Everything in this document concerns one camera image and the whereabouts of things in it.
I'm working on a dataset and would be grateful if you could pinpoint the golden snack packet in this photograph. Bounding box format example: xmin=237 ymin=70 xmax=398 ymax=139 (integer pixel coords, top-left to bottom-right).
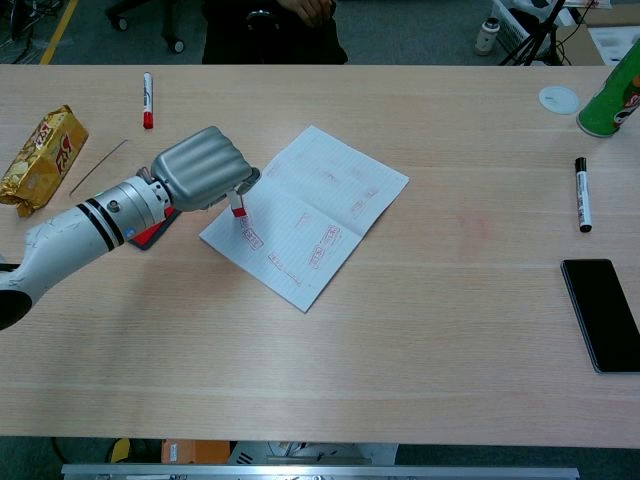
xmin=0 ymin=104 xmax=90 ymax=219

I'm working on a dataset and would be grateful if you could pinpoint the black tripod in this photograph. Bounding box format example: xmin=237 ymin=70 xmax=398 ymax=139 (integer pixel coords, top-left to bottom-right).
xmin=498 ymin=0 xmax=571 ymax=66

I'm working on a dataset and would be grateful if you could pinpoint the person left hand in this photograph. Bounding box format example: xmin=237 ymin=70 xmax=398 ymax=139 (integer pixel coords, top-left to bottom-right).
xmin=279 ymin=0 xmax=337 ymax=29

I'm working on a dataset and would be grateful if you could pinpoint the white bottle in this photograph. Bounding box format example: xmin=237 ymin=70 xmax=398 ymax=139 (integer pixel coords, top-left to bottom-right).
xmin=473 ymin=17 xmax=501 ymax=56

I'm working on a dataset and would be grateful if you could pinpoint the white robot base unit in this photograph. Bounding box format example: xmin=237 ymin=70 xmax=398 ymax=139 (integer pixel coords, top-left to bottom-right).
xmin=229 ymin=440 xmax=399 ymax=466

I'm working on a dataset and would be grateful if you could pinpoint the white round grommet cover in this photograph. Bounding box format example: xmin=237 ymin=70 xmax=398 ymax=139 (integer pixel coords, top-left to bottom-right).
xmin=538 ymin=85 xmax=581 ymax=116

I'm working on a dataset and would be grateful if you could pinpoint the black office chair base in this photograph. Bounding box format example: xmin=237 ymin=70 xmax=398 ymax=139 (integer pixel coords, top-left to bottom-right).
xmin=104 ymin=0 xmax=187 ymax=54

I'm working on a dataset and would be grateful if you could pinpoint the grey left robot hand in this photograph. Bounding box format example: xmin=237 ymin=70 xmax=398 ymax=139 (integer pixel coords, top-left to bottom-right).
xmin=149 ymin=126 xmax=262 ymax=214

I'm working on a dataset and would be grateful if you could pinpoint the open lined notebook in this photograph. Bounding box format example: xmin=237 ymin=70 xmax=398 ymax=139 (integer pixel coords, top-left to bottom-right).
xmin=198 ymin=124 xmax=411 ymax=314

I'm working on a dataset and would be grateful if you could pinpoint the black smartphone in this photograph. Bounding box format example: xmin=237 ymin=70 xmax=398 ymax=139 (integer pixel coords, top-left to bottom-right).
xmin=559 ymin=258 xmax=640 ymax=375

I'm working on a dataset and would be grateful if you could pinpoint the person in black clothes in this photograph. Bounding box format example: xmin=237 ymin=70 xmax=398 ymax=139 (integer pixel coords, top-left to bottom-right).
xmin=201 ymin=0 xmax=349 ymax=65

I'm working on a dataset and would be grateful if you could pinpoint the aluminium rail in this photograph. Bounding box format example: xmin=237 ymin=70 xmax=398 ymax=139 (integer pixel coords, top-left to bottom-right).
xmin=61 ymin=463 xmax=581 ymax=480

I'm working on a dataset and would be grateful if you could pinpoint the red ink pad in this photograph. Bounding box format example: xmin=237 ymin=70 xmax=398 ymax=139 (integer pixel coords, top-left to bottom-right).
xmin=126 ymin=206 xmax=182 ymax=252

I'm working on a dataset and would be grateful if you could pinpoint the orange box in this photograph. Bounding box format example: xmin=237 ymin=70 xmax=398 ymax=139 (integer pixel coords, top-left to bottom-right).
xmin=160 ymin=438 xmax=235 ymax=466

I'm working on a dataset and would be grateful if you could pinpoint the black whiteboard marker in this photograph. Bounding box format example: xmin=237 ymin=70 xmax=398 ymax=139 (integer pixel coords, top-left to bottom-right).
xmin=573 ymin=156 xmax=595 ymax=233

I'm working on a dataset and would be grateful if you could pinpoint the white plastic basket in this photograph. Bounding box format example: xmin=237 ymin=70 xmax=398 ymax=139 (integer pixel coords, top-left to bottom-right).
xmin=491 ymin=0 xmax=551 ymax=51

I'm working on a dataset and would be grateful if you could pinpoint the cardboard box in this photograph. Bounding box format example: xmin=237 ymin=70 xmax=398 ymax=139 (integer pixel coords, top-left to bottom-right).
xmin=554 ymin=7 xmax=640 ymax=66

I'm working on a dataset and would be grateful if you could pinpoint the red whiteboard marker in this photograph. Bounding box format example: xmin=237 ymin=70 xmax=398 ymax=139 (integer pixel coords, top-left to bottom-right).
xmin=141 ymin=72 xmax=155 ymax=130

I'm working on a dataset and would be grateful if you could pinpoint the green chips can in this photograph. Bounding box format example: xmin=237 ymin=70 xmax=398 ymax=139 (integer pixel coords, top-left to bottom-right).
xmin=576 ymin=38 xmax=640 ymax=139

